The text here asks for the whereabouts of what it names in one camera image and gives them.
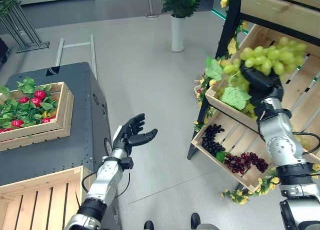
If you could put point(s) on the yellow fruit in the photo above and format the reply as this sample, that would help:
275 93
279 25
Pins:
49 113

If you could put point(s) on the tall white vase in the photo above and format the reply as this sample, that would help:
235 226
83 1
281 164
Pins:
177 34

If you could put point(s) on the small green grape bunch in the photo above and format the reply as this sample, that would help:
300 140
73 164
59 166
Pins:
303 141

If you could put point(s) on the green fern plant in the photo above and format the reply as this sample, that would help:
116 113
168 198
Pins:
180 2

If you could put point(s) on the dark red grape bunch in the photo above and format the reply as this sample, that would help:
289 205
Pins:
245 162

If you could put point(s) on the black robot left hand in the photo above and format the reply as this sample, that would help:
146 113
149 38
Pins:
131 132

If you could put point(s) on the wooden crate with dark grapes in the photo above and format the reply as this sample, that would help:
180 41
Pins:
240 137

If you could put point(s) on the wooden crate with red fruits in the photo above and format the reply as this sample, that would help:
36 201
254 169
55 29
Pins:
60 109

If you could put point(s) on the large tilted wooden crate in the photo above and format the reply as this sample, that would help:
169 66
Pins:
300 89

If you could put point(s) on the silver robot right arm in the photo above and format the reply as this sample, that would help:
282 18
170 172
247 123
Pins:
282 142

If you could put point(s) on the empty slatted wooden crate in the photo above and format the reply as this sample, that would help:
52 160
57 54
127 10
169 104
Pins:
42 205

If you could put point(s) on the green grape bunch with leaves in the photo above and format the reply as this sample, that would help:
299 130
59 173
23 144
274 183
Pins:
265 57

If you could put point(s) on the yellow flower garland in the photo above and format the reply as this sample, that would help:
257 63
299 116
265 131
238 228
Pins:
202 82
232 45
265 183

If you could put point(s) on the black metal shelf frame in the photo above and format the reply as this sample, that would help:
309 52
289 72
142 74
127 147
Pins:
228 27

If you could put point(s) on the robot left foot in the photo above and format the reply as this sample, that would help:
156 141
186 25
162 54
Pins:
149 225

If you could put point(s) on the red fruit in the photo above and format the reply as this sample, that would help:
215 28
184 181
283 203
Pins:
23 99
3 130
17 123
46 120
40 94
36 101

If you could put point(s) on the black grape bunch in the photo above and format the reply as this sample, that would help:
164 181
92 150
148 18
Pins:
211 139

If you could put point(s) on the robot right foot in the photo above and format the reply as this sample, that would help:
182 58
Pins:
195 221

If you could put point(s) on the grey metal plant stand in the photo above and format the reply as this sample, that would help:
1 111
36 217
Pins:
22 32

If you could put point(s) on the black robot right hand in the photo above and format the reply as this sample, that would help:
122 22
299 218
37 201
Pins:
263 84

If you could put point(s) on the green hanging plant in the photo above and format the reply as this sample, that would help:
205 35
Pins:
6 0

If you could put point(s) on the dark grey metal cabinet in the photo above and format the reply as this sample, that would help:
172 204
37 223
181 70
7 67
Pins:
85 109

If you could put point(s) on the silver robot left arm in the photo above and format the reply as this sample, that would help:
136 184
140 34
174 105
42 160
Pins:
105 180

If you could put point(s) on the pale wooden shelf crate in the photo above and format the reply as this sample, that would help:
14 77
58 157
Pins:
275 7

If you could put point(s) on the silver stanchion pole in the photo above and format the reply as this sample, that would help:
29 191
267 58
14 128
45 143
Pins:
150 4

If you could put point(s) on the green leafy foliage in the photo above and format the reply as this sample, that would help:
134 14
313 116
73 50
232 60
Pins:
17 109

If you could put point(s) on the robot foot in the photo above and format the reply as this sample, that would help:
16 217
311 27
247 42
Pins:
195 221
149 225

